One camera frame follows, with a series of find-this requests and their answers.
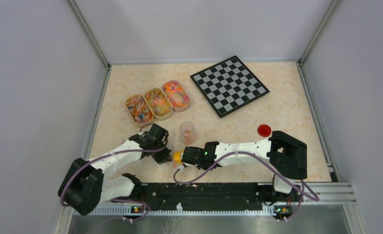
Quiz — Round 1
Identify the red jar lid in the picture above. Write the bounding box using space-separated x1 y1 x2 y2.
257 124 272 137

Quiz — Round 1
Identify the pink tray with candies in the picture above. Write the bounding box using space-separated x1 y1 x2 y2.
162 80 191 112

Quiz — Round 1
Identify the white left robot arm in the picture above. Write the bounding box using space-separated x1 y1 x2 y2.
57 124 172 215

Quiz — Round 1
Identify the clear glass jar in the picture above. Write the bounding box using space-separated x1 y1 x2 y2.
180 121 195 145

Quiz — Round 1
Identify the yellow tray with lollipops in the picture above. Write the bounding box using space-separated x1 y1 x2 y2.
125 94 154 128

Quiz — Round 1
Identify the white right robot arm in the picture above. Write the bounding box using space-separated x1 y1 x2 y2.
173 131 307 201

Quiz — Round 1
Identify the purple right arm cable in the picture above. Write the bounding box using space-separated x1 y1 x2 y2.
173 151 320 222

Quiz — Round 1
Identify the black white chessboard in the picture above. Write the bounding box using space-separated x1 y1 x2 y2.
190 56 269 118

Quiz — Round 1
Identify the yellow plastic scoop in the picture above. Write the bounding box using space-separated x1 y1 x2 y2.
173 151 184 164

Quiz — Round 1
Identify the cream tray with gummies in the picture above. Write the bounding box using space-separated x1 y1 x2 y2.
144 87 173 120

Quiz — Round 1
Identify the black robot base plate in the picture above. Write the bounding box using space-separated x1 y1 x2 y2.
121 182 300 211

